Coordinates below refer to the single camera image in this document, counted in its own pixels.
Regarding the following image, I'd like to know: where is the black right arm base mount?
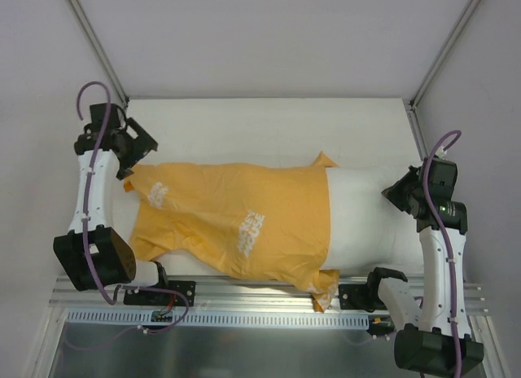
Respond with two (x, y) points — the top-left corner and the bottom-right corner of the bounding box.
(338, 283), (387, 313)

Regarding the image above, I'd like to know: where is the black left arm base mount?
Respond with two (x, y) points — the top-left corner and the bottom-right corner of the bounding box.
(123, 280), (196, 307)

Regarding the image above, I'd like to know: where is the right aluminium frame post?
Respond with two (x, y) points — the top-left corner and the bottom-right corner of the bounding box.
(409, 0), (483, 111)

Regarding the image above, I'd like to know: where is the orange Mickey Mouse pillowcase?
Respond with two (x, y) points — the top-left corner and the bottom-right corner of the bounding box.
(124, 154), (339, 312)

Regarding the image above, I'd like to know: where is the white slotted cable duct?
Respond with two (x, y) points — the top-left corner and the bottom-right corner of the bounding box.
(67, 309), (370, 331)

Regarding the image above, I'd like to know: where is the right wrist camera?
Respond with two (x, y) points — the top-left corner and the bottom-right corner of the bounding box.
(435, 146), (447, 160)

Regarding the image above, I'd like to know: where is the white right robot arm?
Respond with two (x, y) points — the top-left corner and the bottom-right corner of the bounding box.
(365, 157), (484, 377)

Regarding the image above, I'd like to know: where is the white pillow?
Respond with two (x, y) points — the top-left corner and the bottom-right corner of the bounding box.
(154, 165), (424, 273)

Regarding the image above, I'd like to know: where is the aluminium frame post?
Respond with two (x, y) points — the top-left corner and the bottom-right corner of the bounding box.
(409, 0), (483, 111)
(64, 0), (129, 108)

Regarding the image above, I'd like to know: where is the left aluminium frame post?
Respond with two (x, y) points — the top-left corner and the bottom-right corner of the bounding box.
(64, 0), (129, 108)

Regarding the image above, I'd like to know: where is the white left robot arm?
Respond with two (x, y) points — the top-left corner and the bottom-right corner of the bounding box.
(53, 103), (170, 305)

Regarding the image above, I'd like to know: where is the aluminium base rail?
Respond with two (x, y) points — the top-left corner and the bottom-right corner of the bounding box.
(49, 275), (490, 316)

